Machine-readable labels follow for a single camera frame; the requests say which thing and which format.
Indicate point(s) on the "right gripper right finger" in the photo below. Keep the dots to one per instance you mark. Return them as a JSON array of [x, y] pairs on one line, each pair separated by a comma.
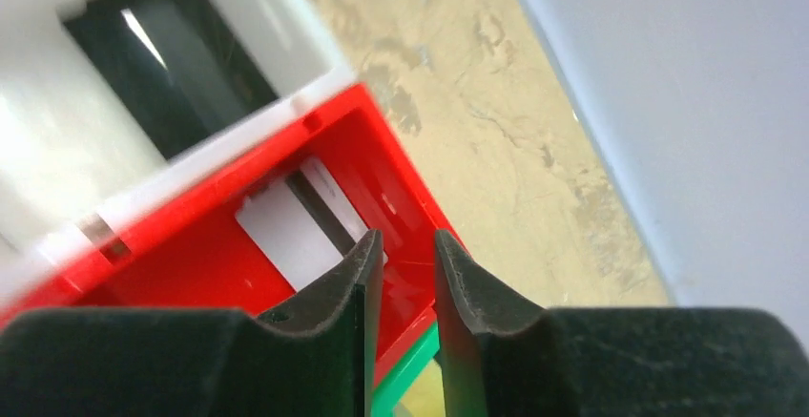
[[504, 355]]

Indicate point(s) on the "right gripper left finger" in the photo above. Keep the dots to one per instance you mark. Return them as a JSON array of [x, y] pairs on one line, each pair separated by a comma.
[[311, 355]]

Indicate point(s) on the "white plastic bin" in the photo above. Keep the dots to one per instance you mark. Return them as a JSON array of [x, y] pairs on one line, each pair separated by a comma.
[[69, 153]]

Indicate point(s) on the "silver VIP credit card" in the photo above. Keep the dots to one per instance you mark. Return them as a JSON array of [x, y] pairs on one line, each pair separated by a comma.
[[303, 223]]

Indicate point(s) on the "red plastic bin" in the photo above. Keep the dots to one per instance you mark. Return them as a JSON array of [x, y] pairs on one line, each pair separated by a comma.
[[192, 251]]

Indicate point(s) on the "green plastic bin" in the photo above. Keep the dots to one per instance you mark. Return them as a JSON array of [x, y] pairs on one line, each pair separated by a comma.
[[400, 378]]

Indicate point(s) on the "black card in white bin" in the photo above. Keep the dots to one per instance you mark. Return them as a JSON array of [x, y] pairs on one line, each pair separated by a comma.
[[176, 66]]

